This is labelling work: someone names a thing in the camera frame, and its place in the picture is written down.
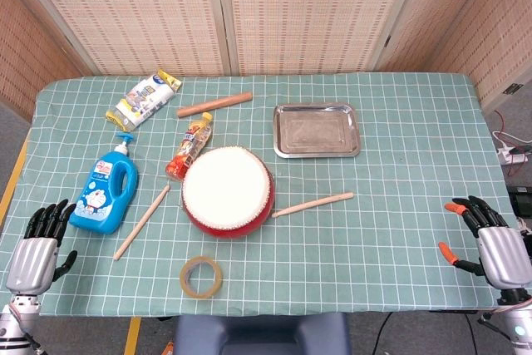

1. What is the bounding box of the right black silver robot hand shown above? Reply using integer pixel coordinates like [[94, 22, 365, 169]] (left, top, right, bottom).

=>
[[438, 195, 532, 292]]

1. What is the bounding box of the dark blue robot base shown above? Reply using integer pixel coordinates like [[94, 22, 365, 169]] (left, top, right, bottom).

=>
[[173, 312, 351, 355]]

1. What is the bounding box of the black box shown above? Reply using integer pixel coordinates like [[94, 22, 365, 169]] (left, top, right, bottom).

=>
[[507, 185, 532, 218]]

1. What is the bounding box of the orange yellow snack pouch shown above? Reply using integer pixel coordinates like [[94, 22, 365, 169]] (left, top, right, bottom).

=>
[[165, 111, 214, 182]]

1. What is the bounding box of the red drum with white skin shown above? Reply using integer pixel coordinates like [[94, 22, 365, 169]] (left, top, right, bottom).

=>
[[181, 145, 276, 239]]

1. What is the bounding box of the rectangular steel tray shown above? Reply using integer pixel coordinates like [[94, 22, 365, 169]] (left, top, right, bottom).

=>
[[273, 101, 361, 160]]

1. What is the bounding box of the green checked tablecloth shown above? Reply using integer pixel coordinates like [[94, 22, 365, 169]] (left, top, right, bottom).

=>
[[0, 71, 525, 318]]

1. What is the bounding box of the white yellow snack package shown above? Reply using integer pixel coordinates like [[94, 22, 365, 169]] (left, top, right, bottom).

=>
[[105, 68, 183, 131]]

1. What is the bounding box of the thin red cable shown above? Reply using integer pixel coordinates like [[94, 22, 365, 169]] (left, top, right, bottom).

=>
[[493, 110, 516, 144]]

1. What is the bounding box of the wooden rolling pin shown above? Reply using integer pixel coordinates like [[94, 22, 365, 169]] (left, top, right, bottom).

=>
[[176, 91, 254, 119]]

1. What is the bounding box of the clear packing tape roll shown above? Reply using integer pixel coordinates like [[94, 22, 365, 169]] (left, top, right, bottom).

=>
[[179, 255, 224, 300]]

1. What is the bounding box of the bamboo folding screen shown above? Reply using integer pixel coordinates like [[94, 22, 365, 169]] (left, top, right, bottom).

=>
[[0, 0, 532, 123]]

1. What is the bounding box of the white power strip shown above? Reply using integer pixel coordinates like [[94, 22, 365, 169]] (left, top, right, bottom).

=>
[[496, 142, 529, 165]]

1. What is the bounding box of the black cable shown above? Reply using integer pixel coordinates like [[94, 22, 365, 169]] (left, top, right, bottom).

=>
[[372, 312, 394, 355]]

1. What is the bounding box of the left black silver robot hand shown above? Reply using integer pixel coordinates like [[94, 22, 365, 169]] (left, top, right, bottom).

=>
[[5, 199, 79, 296]]

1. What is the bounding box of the wooden drumstick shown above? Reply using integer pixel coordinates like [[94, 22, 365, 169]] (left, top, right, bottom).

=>
[[112, 183, 172, 262], [271, 191, 355, 219]]

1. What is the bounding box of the blue pump detergent bottle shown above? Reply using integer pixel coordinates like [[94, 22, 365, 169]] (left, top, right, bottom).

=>
[[68, 131, 139, 235]]

